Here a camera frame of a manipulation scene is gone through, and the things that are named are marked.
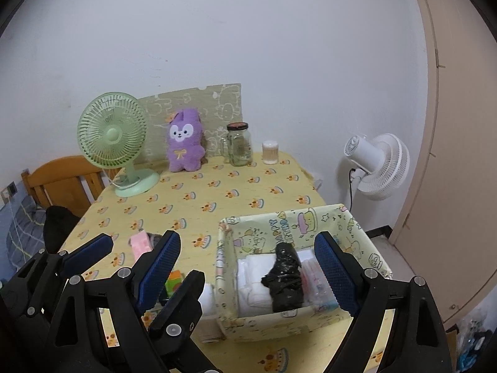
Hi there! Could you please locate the black cloth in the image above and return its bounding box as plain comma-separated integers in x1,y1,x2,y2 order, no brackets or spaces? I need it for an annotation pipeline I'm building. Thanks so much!
43,206,84,253

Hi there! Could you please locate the silver green packet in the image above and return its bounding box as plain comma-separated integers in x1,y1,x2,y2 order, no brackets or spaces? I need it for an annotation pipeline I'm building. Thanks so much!
164,270,185,300

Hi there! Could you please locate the wall socket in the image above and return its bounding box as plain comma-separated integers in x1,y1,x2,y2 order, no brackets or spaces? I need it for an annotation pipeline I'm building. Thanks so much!
0,182,19,203

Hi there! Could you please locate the yellow printed tablecloth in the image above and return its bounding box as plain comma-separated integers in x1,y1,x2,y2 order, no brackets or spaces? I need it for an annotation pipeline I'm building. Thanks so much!
56,151,393,373

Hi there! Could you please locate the clear plastic packet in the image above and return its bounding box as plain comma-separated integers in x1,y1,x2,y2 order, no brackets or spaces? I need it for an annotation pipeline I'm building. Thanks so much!
299,258,338,311

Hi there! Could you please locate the cotton swab container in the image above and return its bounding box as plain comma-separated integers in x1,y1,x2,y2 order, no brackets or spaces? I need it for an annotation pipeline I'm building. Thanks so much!
262,140,279,164

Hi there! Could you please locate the beige door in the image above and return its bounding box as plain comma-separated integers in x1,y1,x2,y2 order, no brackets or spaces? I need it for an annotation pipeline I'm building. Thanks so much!
406,0,497,331

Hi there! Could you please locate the purple plush toy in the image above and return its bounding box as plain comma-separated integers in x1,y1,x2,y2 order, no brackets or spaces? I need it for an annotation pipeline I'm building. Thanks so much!
166,109,206,173

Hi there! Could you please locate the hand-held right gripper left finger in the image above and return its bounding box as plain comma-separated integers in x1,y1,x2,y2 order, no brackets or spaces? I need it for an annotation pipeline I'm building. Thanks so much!
47,230,182,373

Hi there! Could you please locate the glass jar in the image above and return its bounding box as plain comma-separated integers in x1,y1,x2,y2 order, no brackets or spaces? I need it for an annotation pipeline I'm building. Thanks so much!
222,122,254,167

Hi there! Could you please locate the green printed board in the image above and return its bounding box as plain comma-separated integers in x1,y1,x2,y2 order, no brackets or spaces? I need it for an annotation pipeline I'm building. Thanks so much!
137,83,244,164

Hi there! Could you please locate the white tissue stack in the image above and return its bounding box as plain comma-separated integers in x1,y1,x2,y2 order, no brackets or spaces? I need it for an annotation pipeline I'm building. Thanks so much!
237,254,280,315

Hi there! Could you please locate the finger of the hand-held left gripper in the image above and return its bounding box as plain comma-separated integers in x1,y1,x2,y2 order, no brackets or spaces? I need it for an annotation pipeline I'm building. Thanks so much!
0,234,114,319
149,270,222,373

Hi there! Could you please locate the plaid blanket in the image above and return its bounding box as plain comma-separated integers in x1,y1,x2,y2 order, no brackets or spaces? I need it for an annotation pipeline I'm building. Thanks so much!
4,194,51,276

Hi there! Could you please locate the green desk fan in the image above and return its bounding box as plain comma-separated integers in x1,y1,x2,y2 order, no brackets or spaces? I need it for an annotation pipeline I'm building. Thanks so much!
76,92,161,198

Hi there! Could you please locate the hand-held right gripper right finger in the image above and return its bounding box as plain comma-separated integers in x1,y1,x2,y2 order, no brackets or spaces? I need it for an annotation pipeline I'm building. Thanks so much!
314,231,453,373

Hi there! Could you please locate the pink face mask pack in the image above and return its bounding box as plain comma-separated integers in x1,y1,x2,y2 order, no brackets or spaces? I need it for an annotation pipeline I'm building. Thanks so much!
129,232,154,260

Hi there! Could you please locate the wooden chair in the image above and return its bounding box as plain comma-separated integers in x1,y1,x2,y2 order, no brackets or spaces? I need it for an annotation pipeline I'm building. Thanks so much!
21,155,121,218

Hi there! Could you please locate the white standing fan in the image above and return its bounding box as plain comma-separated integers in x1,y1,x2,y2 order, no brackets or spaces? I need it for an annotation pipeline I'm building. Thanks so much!
344,133,411,218

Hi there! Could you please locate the printed storage box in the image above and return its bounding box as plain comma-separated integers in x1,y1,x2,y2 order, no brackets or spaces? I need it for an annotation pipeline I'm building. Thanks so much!
215,203,393,343

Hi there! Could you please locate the black plastic bag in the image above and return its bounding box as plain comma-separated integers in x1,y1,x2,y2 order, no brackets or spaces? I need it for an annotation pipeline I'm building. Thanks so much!
261,242,304,313

